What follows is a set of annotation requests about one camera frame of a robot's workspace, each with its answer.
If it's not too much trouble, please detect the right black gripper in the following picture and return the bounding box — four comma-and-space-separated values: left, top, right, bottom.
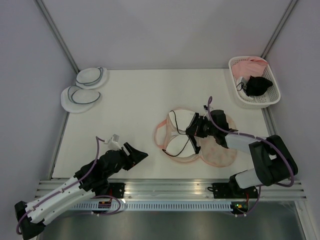
186, 115, 217, 138

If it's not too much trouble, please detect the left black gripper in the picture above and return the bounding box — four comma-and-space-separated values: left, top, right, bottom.
104, 142, 148, 179

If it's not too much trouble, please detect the floral mesh laundry bag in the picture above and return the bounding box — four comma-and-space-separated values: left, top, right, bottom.
153, 108, 237, 168

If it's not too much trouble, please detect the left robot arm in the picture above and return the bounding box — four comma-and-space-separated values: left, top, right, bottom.
14, 142, 148, 240

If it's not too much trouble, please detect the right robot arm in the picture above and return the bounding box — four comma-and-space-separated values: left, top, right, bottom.
185, 110, 298, 198

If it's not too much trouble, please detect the white black-trimmed bra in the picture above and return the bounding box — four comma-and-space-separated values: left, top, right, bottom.
162, 108, 201, 163

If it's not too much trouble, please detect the lower white mesh laundry bag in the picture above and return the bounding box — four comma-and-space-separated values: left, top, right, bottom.
60, 85, 102, 114

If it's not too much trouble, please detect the white mesh laundry bag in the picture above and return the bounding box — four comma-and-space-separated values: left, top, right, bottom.
60, 85, 102, 114
75, 67, 109, 90

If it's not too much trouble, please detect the upper white mesh laundry bag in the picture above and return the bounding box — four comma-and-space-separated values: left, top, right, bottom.
75, 67, 109, 90

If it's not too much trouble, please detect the white garment in basket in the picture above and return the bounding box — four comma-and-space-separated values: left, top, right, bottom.
236, 76, 255, 102

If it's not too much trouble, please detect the black garment in basket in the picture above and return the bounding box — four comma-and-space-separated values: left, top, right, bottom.
245, 76, 273, 97

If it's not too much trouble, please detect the pink garment in basket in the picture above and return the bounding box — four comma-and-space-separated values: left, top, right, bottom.
231, 56, 268, 80

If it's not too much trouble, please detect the white plastic basket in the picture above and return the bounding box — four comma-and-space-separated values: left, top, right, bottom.
227, 56, 281, 109

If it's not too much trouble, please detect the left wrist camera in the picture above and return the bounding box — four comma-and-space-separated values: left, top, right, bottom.
104, 134, 121, 151

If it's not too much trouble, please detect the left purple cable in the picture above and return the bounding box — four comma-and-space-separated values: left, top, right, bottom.
15, 136, 122, 235

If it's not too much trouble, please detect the purple cable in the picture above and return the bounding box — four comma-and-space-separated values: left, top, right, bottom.
15, 136, 122, 235
207, 96, 296, 218

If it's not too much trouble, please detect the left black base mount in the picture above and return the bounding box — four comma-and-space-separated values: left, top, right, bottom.
98, 182, 125, 211

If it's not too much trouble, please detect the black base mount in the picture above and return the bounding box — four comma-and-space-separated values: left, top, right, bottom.
207, 182, 261, 218
98, 182, 125, 211

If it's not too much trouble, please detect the white slotted cable duct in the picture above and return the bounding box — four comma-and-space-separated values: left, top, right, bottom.
67, 200, 233, 212

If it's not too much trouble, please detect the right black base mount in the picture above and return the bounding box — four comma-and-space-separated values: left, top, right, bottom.
207, 182, 261, 218

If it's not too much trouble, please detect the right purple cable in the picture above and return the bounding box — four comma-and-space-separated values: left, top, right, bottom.
207, 96, 296, 218

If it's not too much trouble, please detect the right aluminium corner post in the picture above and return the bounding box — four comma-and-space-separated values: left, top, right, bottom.
260, 0, 300, 59

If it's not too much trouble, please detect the aluminium corner post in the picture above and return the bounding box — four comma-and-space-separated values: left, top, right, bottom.
34, 0, 80, 74
260, 0, 300, 59

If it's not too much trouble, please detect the left aluminium corner post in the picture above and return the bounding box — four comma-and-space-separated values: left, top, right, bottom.
34, 0, 80, 74

